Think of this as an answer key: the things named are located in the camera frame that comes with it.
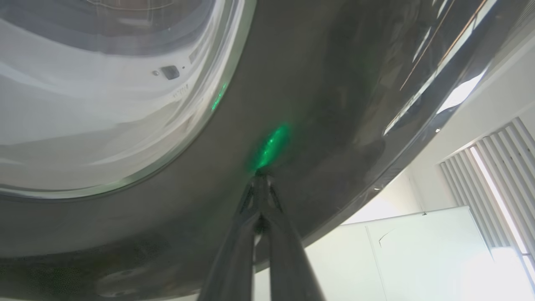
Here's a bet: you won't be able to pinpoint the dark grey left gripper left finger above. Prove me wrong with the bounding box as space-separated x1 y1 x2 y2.
199 173 264 301

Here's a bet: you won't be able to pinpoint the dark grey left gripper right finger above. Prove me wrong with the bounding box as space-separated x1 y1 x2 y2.
255 173 326 301

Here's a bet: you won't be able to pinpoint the white partition panel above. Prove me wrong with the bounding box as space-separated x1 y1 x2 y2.
255 206 535 301

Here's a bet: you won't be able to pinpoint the black round glass washer door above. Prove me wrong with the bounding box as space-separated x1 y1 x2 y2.
0 0 535 301

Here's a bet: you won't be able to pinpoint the white vertical window blinds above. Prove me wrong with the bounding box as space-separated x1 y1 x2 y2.
439 117 535 255

